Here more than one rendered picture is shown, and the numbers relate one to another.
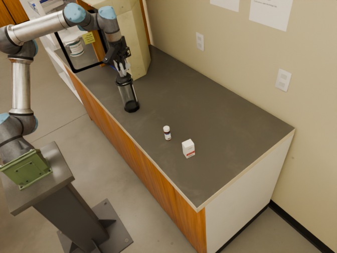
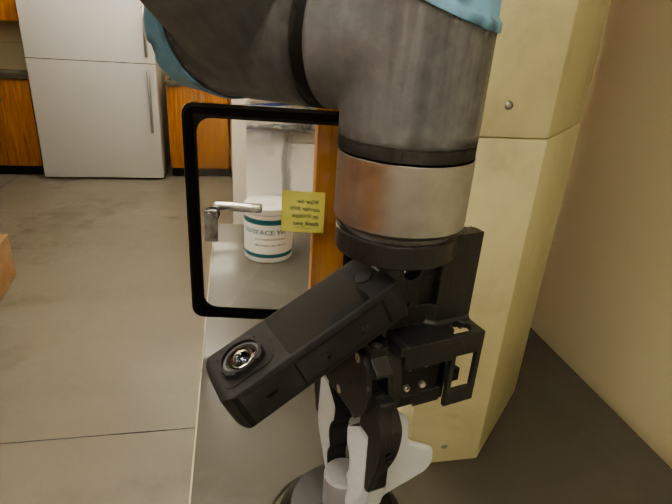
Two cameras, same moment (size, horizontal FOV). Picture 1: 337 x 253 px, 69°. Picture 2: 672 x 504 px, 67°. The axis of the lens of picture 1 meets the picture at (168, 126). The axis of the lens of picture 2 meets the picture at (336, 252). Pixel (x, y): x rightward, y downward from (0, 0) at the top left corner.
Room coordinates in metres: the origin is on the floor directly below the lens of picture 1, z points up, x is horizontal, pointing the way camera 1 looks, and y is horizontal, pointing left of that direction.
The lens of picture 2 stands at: (0.97, 0.14, 1.50)
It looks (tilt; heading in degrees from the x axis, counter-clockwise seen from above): 23 degrees down; 17
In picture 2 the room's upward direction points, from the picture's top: 4 degrees clockwise
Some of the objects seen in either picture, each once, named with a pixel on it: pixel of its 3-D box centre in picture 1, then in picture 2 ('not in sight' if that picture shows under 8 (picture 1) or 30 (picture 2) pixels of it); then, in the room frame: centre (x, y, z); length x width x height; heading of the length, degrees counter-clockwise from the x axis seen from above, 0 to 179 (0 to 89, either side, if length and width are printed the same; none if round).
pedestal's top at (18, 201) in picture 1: (36, 174); not in sight; (0.84, 0.75, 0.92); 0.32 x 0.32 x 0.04; 29
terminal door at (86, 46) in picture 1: (82, 43); (273, 222); (1.74, 0.50, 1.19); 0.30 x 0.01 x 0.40; 109
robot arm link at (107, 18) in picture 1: (108, 19); (412, 40); (1.24, 0.20, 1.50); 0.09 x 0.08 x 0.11; 81
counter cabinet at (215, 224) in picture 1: (153, 124); not in sight; (1.55, 0.13, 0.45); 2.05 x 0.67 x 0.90; 29
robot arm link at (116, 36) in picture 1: (113, 34); (398, 189); (1.25, 0.20, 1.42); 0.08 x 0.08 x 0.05
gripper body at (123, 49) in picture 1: (119, 48); (396, 312); (1.25, 0.19, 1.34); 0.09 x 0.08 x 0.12; 134
